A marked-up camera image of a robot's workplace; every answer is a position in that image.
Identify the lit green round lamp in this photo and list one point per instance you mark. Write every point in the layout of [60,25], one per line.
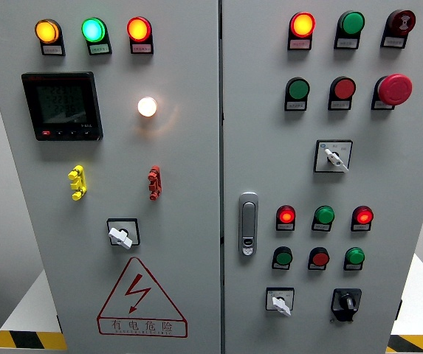
[93,30]

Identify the red warning triangle sticker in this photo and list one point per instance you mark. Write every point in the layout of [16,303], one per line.
[142,326]

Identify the small red push button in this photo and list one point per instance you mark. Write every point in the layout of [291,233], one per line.
[320,258]

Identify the large red stop button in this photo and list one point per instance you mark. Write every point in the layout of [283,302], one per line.
[395,89]

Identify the small lit red lamp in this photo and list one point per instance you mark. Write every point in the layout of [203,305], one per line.
[286,214]
[364,215]

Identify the black display meter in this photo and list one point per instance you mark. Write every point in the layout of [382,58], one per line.
[61,107]

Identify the large red push button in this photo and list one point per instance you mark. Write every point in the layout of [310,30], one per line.
[344,88]

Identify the large green round lamp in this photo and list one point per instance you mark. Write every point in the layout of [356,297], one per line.
[352,23]

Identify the black door hinge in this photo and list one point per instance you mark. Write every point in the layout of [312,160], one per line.
[399,309]

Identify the large lit red lamp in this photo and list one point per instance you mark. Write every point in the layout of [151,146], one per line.
[302,24]
[139,29]

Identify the grey cabinet door with display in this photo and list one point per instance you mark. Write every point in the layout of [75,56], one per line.
[181,166]

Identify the yellow round lamp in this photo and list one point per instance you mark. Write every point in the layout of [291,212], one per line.
[47,31]

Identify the dark red round buzzer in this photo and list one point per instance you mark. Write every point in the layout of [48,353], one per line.
[402,22]

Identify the large green push button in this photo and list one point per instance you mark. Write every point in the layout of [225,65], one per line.
[298,89]

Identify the small label plate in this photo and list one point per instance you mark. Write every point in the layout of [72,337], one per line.
[281,266]
[361,227]
[393,42]
[296,105]
[99,49]
[141,48]
[322,227]
[300,44]
[52,49]
[316,267]
[347,43]
[285,226]
[353,266]
[340,104]
[381,105]

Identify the silver door lock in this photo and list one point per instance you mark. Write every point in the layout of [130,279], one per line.
[249,221]

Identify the small green lamp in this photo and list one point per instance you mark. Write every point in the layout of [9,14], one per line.
[355,256]
[325,214]

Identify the black yellow striped tape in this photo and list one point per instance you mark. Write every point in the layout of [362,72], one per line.
[418,343]
[23,340]

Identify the grey cabinet door with lock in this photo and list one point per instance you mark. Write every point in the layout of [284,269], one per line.
[272,155]

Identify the white round lamp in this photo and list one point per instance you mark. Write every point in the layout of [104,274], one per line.
[147,107]

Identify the small green push button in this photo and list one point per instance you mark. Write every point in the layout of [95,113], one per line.
[283,257]

